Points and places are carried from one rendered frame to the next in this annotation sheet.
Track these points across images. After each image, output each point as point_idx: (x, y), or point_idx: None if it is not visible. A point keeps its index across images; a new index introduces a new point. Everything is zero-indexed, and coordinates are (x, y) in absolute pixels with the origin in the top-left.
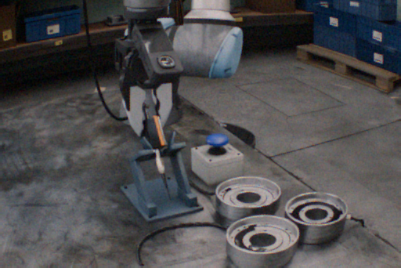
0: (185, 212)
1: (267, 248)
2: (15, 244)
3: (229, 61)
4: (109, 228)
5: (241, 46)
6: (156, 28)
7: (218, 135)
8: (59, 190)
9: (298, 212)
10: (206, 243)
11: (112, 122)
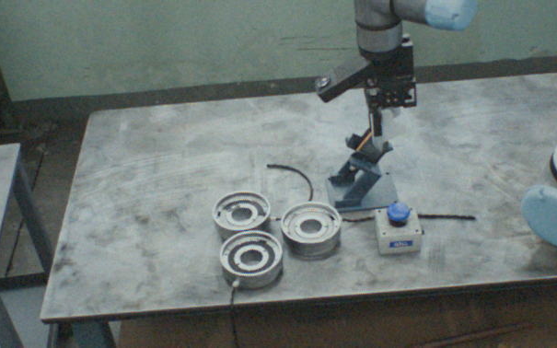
0: (329, 200)
1: (227, 213)
2: (316, 109)
3: (521, 210)
4: (325, 157)
5: None
6: (362, 63)
7: (398, 209)
8: (398, 136)
9: (262, 247)
10: (279, 203)
11: None
